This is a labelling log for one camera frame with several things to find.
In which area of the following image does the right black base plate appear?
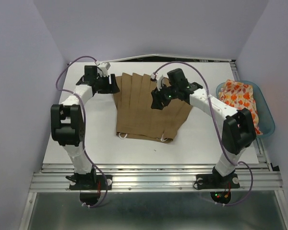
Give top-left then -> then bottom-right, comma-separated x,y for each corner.
193,173 -> 240,206

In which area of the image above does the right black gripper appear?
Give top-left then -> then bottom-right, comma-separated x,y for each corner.
150,81 -> 179,110

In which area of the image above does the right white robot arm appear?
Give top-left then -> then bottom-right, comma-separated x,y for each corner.
151,69 -> 256,187

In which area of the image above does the purple cable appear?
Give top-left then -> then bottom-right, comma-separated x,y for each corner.
152,61 -> 254,207
56,56 -> 108,208

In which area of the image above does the orange floral skirt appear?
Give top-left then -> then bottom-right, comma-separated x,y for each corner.
217,80 -> 263,135

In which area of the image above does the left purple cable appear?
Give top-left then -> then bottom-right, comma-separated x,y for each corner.
56,56 -> 108,208

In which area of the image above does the brown pleated skirt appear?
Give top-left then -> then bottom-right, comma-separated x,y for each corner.
113,73 -> 192,143

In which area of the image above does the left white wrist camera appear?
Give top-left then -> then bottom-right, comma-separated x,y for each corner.
95,61 -> 110,77

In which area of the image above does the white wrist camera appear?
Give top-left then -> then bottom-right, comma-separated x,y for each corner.
95,61 -> 110,77
150,73 -> 167,91

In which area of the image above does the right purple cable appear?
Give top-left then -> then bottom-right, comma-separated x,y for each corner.
152,61 -> 254,207

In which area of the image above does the aluminium rail frame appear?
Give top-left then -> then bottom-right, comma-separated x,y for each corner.
19,139 -> 288,230

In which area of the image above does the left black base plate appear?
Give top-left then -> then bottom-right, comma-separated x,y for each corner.
65,173 -> 113,208

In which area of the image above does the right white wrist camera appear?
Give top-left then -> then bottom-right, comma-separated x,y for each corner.
150,73 -> 167,91

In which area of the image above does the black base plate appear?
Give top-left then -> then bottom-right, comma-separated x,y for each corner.
193,173 -> 240,206
65,173 -> 113,208

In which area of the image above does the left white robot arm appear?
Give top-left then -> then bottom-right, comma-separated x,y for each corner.
50,62 -> 120,189

